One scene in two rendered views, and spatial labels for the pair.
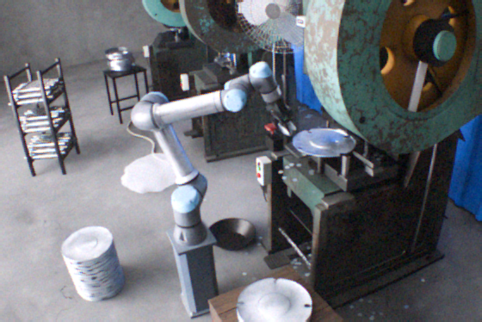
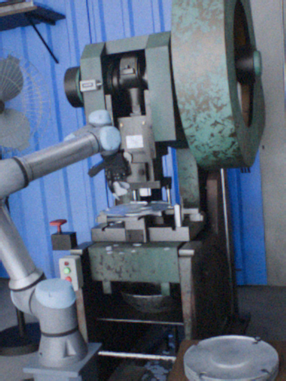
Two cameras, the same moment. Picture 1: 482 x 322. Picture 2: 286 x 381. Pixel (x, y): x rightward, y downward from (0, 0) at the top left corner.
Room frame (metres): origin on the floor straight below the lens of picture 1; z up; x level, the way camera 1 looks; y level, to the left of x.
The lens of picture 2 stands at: (0.25, 1.11, 1.13)
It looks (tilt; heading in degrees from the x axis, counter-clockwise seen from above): 8 degrees down; 311
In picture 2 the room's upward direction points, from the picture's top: 5 degrees counter-clockwise
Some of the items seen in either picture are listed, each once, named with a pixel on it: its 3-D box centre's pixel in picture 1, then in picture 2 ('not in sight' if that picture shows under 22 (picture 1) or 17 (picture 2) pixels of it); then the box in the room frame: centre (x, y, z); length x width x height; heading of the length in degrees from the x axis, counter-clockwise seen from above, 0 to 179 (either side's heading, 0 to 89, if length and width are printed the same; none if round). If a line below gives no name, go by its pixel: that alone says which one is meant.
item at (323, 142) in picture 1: (324, 141); (137, 208); (1.61, -0.39, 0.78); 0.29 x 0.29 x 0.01
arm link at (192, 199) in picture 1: (186, 204); (55, 303); (1.41, 0.24, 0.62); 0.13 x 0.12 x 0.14; 171
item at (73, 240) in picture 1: (86, 243); not in sight; (1.55, 0.84, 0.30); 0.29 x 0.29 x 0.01
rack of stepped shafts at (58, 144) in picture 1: (43, 117); not in sight; (3.07, 1.73, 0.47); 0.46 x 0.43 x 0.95; 90
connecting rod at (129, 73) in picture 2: not in sight; (137, 93); (1.65, -0.51, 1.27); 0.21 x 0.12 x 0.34; 110
